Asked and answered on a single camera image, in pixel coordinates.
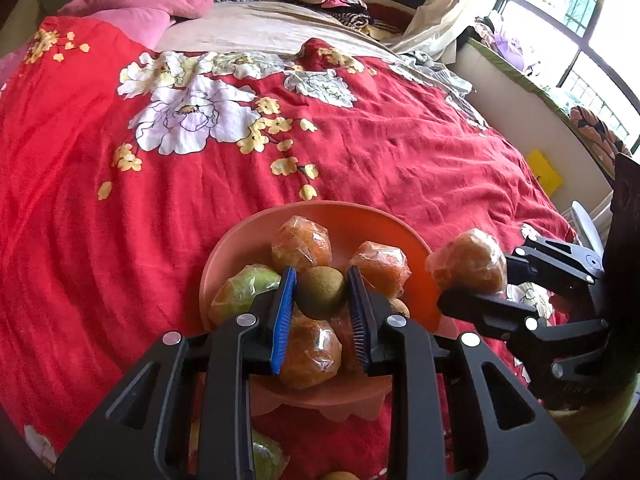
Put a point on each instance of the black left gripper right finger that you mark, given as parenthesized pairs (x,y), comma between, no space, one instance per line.
(457,411)

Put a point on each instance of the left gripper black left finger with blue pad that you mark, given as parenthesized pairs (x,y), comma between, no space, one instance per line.
(141,430)

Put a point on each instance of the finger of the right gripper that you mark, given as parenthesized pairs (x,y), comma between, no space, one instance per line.
(492,316)
(542,260)

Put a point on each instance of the orange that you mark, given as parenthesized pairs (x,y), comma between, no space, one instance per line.
(313,356)
(472,261)
(301,244)
(383,268)

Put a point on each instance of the orange small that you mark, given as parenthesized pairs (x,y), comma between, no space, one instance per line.
(342,326)

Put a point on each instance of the green fruit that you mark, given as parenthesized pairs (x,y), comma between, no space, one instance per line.
(268,457)
(237,294)

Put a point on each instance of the small brown longan fruit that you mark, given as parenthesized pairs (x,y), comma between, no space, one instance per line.
(399,307)
(320,292)

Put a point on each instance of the yellow paper card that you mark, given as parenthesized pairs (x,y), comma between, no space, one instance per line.
(548,178)

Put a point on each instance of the wrapped orange in bowl back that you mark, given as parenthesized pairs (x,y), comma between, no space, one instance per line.
(383,268)

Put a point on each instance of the wrapped orange in bowl front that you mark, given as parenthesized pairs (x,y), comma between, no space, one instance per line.
(301,244)

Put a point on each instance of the window with grille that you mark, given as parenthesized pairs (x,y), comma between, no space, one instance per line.
(587,50)

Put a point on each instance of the cream curtain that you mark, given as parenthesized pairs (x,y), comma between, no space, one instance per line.
(437,24)

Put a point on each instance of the beige bed sheet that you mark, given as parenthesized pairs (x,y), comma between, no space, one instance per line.
(266,26)

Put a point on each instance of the pink blanket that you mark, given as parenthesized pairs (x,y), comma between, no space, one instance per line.
(144,21)

